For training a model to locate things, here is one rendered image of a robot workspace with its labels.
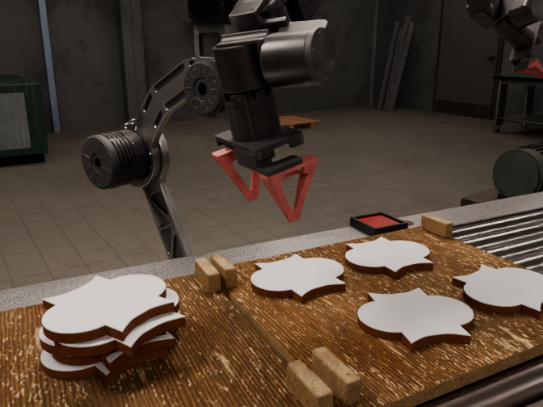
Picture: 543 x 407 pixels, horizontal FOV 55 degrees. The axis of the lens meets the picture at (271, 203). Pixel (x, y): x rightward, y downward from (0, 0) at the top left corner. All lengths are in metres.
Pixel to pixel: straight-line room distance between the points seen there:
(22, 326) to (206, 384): 0.25
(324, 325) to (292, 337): 0.05
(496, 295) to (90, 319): 0.47
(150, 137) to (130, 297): 1.21
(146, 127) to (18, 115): 4.42
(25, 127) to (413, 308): 5.69
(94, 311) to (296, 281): 0.27
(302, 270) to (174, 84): 1.01
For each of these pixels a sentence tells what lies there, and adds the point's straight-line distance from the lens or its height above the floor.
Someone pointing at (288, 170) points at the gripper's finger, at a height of 1.11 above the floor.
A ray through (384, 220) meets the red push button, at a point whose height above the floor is 0.93.
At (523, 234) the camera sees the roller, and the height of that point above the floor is 0.91.
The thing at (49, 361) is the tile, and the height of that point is 0.95.
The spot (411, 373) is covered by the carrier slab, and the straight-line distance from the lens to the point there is 0.55.
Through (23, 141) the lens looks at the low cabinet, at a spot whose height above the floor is 0.25.
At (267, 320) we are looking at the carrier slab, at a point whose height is 0.94.
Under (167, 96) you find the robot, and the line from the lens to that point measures 1.65.
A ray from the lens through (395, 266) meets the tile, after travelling 0.75.
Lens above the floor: 1.24
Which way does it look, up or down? 17 degrees down
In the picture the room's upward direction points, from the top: straight up
